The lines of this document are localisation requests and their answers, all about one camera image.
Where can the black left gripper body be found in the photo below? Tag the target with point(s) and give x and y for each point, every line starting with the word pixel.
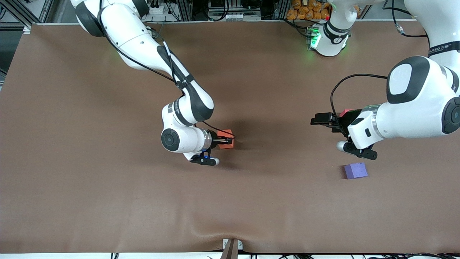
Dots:
pixel 344 123

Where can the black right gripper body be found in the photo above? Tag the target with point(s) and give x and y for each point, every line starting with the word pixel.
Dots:
pixel 213 139

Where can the orange foam cube block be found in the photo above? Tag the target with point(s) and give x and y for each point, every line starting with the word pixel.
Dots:
pixel 227 132

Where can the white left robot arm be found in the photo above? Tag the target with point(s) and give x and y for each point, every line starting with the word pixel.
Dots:
pixel 413 118

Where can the red foam cube block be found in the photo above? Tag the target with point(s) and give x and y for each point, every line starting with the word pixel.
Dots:
pixel 345 112

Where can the purple foam cube block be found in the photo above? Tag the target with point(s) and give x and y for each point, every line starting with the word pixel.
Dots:
pixel 355 171

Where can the brown table mat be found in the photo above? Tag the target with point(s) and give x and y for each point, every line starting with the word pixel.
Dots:
pixel 230 198

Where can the orange snack bags pile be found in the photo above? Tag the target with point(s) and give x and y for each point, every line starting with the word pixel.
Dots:
pixel 309 9

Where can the white terminal strip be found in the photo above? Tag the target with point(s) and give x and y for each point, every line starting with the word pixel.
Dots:
pixel 235 16

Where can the white power strip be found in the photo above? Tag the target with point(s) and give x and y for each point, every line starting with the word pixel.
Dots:
pixel 157 10

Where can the white metal clamp bracket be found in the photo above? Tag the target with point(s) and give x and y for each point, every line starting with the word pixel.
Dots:
pixel 240 245

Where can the aluminium frame post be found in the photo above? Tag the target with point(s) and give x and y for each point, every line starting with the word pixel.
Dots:
pixel 282 9
pixel 185 9

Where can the aluminium corner frame rail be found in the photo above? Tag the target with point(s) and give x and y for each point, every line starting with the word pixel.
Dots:
pixel 27 29

